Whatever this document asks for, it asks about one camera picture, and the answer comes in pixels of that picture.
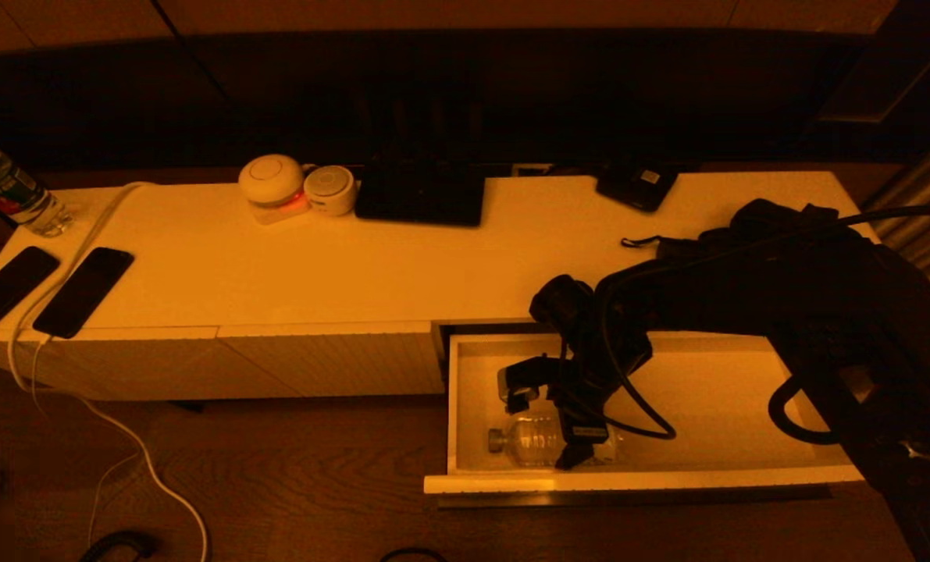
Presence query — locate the clear plastic water bottle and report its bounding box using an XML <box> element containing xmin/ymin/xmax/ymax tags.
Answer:
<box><xmin>486</xmin><ymin>410</ymin><xmax>623</xmax><ymax>469</ymax></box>

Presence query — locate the white cabinet drawer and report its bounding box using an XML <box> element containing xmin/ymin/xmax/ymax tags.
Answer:
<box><xmin>424</xmin><ymin>328</ymin><xmax>864</xmax><ymax>508</ymax></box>

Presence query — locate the black umbrella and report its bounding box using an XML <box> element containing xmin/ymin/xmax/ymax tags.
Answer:
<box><xmin>621</xmin><ymin>197</ymin><xmax>875</xmax><ymax>262</ymax></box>

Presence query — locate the white low cabinet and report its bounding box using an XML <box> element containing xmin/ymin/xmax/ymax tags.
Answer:
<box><xmin>0</xmin><ymin>170</ymin><xmax>879</xmax><ymax>403</ymax></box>

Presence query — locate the small black labelled device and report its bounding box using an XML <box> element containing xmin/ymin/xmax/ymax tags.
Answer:
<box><xmin>596</xmin><ymin>162</ymin><xmax>678</xmax><ymax>213</ymax></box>

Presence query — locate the black router box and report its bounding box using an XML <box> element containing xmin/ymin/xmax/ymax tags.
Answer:
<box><xmin>354</xmin><ymin>160</ymin><xmax>486</xmax><ymax>229</ymax></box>

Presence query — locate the small round white speaker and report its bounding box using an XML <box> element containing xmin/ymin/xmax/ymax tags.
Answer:
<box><xmin>304</xmin><ymin>165</ymin><xmax>358</xmax><ymax>217</ymax></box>

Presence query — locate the large round white device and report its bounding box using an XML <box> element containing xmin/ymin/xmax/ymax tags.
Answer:
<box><xmin>238</xmin><ymin>154</ymin><xmax>311</xmax><ymax>226</ymax></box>

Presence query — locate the grey curtain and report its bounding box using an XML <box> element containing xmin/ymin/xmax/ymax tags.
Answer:
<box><xmin>863</xmin><ymin>129</ymin><xmax>930</xmax><ymax>313</ymax></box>

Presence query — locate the black smartphone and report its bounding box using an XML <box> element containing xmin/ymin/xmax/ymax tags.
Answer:
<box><xmin>0</xmin><ymin>247</ymin><xmax>62</xmax><ymax>341</ymax></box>
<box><xmin>33</xmin><ymin>247</ymin><xmax>136</xmax><ymax>340</ymax></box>

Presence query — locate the labelled plastic water bottle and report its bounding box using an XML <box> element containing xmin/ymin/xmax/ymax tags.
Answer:
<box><xmin>0</xmin><ymin>129</ymin><xmax>77</xmax><ymax>239</ymax></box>

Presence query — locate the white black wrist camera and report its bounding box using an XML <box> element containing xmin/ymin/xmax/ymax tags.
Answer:
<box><xmin>497</xmin><ymin>357</ymin><xmax>547</xmax><ymax>403</ymax></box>

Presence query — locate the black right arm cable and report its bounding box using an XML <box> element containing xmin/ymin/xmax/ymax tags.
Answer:
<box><xmin>593</xmin><ymin>205</ymin><xmax>930</xmax><ymax>447</ymax></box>

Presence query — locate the black coiled cable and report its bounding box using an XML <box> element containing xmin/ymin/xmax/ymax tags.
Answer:
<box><xmin>80</xmin><ymin>531</ymin><xmax>157</xmax><ymax>562</ymax></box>

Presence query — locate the thick white cable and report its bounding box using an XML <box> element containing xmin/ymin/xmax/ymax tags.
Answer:
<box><xmin>8</xmin><ymin>182</ymin><xmax>210</xmax><ymax>562</ymax></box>

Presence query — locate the thin white cable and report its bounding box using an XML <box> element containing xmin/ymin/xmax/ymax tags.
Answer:
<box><xmin>31</xmin><ymin>334</ymin><xmax>141</xmax><ymax>547</ymax></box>

